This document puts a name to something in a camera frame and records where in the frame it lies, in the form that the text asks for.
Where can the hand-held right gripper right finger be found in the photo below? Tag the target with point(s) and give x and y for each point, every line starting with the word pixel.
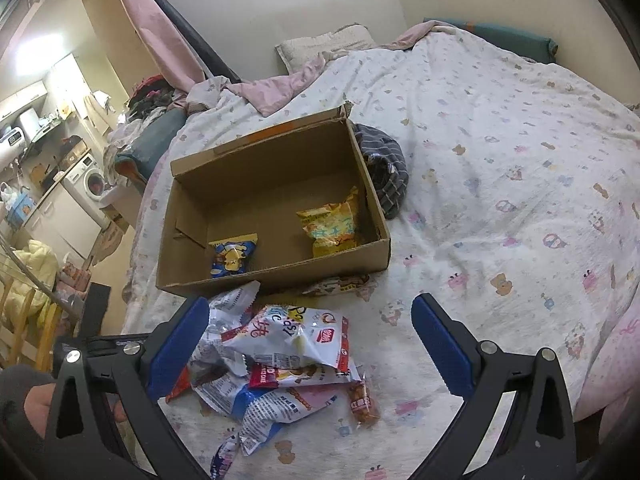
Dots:
pixel 440 347

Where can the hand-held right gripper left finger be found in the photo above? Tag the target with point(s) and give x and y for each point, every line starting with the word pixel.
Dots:
pixel 177 347

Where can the silver white snack packet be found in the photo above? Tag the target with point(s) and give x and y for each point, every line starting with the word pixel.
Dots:
pixel 225 310

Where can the white blue snack packet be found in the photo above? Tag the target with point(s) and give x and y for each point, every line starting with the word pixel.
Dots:
pixel 260 405

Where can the red label snack packet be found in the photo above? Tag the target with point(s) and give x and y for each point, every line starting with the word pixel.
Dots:
pixel 280 376

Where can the cardboard box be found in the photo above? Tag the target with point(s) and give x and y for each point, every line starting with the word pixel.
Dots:
pixel 260 185

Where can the person's left forearm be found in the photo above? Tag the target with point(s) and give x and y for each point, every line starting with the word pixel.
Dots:
pixel 15 395

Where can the black box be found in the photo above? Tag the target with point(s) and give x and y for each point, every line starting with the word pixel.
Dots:
pixel 100 305

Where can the wooden rack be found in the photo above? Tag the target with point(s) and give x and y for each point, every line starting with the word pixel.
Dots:
pixel 25 320

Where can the sausage snack packet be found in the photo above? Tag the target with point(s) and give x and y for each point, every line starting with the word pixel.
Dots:
pixel 365 410

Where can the yellow cloth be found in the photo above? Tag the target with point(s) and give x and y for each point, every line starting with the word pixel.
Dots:
pixel 35 265

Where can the brown snack packet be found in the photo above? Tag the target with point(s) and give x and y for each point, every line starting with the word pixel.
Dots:
pixel 345 285

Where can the blue patterned snack packet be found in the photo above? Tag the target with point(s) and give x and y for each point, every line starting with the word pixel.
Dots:
pixel 222 460

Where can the white low cabinet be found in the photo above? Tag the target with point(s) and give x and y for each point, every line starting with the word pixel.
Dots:
pixel 60 220

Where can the yellow cartoon snack packet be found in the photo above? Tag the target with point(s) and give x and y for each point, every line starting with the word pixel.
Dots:
pixel 330 230

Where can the white washing machine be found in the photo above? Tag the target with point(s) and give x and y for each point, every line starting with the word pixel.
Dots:
pixel 87 180

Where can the dark plaid cloth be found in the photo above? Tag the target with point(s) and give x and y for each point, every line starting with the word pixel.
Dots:
pixel 387 170

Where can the printed blanket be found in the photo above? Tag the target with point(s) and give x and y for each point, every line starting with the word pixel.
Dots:
pixel 500 160

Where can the white water heater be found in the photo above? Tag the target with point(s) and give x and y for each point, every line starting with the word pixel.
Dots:
pixel 12 142

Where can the pile of clothes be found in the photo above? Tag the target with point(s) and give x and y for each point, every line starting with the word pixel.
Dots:
pixel 150 92

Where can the pink sheet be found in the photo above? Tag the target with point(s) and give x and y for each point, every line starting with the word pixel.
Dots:
pixel 280 90

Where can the pink curtain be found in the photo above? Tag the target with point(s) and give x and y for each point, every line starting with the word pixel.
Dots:
pixel 155 35

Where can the teal pillow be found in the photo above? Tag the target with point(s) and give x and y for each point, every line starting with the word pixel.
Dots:
pixel 500 35

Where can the beige pillow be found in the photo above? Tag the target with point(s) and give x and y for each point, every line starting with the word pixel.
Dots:
pixel 320 45

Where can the black bed frame bar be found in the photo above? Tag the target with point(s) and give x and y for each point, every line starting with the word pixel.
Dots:
pixel 200 45

